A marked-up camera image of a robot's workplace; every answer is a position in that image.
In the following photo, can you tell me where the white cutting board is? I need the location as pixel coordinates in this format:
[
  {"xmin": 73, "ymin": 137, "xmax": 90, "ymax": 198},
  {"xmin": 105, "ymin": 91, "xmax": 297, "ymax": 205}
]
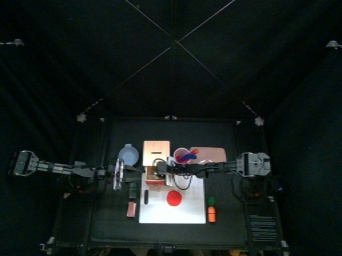
[{"xmin": 137, "ymin": 171, "xmax": 208, "ymax": 225}]

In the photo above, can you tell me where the orange toy vegetable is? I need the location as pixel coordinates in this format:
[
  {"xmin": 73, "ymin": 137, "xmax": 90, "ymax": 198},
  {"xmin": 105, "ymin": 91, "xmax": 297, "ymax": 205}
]
[{"xmin": 206, "ymin": 206, "xmax": 217, "ymax": 224}]

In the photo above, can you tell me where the red flat dough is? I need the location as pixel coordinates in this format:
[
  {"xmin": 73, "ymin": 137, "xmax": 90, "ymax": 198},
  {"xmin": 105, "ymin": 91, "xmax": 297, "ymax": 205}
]
[{"xmin": 165, "ymin": 190, "xmax": 182, "ymax": 207}]

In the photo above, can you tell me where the light blue bowl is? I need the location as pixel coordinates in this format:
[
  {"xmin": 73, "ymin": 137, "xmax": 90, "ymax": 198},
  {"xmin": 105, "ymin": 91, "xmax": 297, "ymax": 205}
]
[{"xmin": 116, "ymin": 143, "xmax": 140, "ymax": 167}]

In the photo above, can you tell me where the wooden drawer with red front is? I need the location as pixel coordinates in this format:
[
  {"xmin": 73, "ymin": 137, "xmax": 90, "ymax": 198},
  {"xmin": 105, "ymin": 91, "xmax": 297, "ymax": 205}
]
[{"xmin": 144, "ymin": 165, "xmax": 169, "ymax": 185}]

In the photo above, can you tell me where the pink brown board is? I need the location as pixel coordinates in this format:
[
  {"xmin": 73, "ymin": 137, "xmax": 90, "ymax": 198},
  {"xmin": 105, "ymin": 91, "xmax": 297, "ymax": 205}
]
[{"xmin": 188, "ymin": 146, "xmax": 228, "ymax": 165}]

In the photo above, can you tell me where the red and white box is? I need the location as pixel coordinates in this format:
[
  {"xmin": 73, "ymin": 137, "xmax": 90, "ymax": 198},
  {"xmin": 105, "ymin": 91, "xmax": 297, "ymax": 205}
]
[{"xmin": 125, "ymin": 201, "xmax": 137, "ymax": 219}]

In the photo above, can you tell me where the white text label sticker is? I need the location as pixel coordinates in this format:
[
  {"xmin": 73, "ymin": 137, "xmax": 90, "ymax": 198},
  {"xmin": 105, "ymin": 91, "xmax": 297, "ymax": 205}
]
[{"xmin": 248, "ymin": 214, "xmax": 279, "ymax": 248}]

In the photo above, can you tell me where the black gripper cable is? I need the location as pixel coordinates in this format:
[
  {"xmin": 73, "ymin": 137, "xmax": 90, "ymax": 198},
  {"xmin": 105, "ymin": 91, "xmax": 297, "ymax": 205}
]
[{"xmin": 170, "ymin": 173, "xmax": 194, "ymax": 191}]

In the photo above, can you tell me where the blue toy utensil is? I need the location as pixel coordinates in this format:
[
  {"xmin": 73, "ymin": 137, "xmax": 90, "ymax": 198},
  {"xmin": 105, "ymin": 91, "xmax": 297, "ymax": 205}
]
[{"xmin": 174, "ymin": 154, "xmax": 196, "ymax": 163}]

